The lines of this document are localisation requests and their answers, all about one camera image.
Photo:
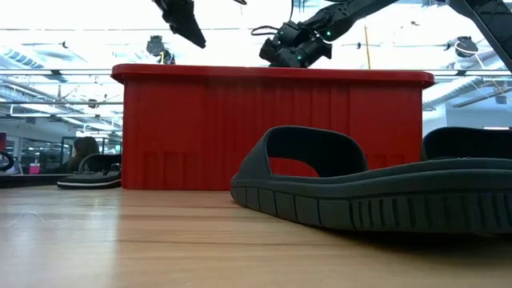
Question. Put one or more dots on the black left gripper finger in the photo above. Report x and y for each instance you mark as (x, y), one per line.
(188, 28)

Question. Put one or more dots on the black flip-flop sandal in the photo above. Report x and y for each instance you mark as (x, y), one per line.
(90, 178)

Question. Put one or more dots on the black slide sandal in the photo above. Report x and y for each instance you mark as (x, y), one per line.
(468, 142)
(360, 200)

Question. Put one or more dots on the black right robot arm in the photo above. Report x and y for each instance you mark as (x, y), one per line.
(352, 12)

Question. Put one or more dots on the black round ceiling fixture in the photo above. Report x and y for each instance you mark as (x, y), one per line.
(155, 45)
(466, 46)

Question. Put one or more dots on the red plastic bin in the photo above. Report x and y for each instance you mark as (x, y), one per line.
(200, 120)

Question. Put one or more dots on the black aluminium frame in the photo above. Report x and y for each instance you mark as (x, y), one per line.
(24, 181)

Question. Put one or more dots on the person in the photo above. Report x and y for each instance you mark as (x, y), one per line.
(82, 154)

